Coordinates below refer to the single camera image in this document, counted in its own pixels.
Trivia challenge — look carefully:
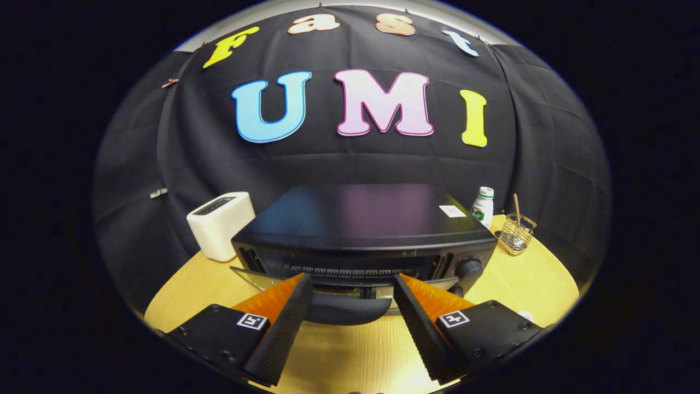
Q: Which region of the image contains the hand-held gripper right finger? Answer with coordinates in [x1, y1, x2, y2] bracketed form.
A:
[393, 273, 547, 384]

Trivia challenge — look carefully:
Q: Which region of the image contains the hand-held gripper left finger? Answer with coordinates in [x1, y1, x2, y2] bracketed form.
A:
[164, 273, 314, 387]

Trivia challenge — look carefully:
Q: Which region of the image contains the black toaster oven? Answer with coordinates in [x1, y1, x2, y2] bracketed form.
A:
[230, 184, 498, 326]

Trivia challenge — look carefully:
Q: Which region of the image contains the white bread toaster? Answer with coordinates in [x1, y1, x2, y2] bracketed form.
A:
[186, 192, 256, 263]

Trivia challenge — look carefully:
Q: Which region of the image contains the white plastic bottle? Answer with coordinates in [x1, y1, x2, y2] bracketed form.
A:
[470, 187, 495, 229]

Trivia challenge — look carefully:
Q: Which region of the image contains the black backdrop cloth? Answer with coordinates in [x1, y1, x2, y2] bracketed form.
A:
[93, 5, 610, 312]

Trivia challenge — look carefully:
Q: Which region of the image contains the metal wire basket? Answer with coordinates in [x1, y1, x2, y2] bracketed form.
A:
[495, 213, 538, 256]

